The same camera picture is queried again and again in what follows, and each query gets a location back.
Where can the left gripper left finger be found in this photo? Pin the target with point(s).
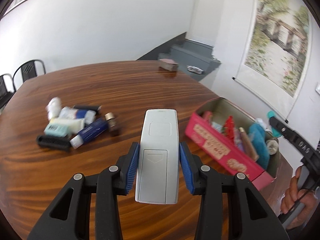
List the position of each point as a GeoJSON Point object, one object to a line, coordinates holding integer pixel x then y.
{"type": "Point", "coordinates": [67, 216]}

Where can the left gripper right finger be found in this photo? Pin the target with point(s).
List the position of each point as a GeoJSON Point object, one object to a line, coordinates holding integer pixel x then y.
{"type": "Point", "coordinates": [249, 215]}

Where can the teal Curel drawstring pouch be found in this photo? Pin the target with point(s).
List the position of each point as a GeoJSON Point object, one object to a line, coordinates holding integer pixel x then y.
{"type": "Point", "coordinates": [257, 138]}

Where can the teal floss box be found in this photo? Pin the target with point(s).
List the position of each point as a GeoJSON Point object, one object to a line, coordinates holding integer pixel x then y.
{"type": "Point", "coordinates": [275, 124]}

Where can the black comb brush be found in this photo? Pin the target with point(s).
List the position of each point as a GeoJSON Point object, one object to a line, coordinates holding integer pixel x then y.
{"type": "Point", "coordinates": [56, 143]}

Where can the dark blue tube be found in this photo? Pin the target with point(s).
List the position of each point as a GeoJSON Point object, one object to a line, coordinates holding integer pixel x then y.
{"type": "Point", "coordinates": [88, 133]}

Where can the mint green small box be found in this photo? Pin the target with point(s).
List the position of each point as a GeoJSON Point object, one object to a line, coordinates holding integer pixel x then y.
{"type": "Point", "coordinates": [56, 130]}

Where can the small brown bottle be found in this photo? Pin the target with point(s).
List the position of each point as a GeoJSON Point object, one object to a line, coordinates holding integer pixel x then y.
{"type": "Point", "coordinates": [113, 126]}

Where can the small red box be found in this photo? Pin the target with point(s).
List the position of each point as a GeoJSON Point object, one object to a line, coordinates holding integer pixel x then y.
{"type": "Point", "coordinates": [207, 116]}

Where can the white bandage roll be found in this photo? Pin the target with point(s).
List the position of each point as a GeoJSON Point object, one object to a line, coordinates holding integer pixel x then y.
{"type": "Point", "coordinates": [272, 146]}

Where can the purple trash bag roll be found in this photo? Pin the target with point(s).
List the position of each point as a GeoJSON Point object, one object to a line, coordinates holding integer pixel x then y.
{"type": "Point", "coordinates": [238, 143]}

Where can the red white snack packet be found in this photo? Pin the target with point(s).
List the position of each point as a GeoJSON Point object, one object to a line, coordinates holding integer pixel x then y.
{"type": "Point", "coordinates": [228, 129]}

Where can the white wet wipes pack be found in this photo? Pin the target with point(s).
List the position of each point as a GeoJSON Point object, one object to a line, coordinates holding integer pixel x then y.
{"type": "Point", "coordinates": [217, 127]}

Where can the person's right hand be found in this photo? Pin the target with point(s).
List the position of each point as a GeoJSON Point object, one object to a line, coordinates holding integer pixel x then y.
{"type": "Point", "coordinates": [292, 194]}

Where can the red storage box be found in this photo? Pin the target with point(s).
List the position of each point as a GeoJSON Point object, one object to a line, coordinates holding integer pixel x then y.
{"type": "Point", "coordinates": [224, 152]}

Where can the blue white cream tube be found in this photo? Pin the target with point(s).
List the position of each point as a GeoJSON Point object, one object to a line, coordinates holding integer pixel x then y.
{"type": "Point", "coordinates": [73, 113]}

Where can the white crumpled plastic bag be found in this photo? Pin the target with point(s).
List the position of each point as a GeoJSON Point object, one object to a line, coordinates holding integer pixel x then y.
{"type": "Point", "coordinates": [54, 108]}

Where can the black flat case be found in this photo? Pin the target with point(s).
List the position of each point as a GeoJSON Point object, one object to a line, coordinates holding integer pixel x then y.
{"type": "Point", "coordinates": [96, 109]}

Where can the hanging scroll painting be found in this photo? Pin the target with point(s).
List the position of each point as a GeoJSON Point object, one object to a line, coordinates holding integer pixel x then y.
{"type": "Point", "coordinates": [277, 53]}

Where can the black metal chair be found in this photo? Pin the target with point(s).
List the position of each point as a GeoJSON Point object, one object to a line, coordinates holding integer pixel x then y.
{"type": "Point", "coordinates": [5, 94]}
{"type": "Point", "coordinates": [28, 71]}

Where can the foil tray on stairs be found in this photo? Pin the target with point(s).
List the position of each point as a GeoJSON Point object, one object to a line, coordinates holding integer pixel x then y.
{"type": "Point", "coordinates": [195, 70]}

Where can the card deck on table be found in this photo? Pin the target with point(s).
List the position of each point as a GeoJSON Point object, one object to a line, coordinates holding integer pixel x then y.
{"type": "Point", "coordinates": [168, 64]}

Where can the grey staircase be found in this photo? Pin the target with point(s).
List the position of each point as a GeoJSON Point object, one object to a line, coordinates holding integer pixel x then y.
{"type": "Point", "coordinates": [185, 53]}

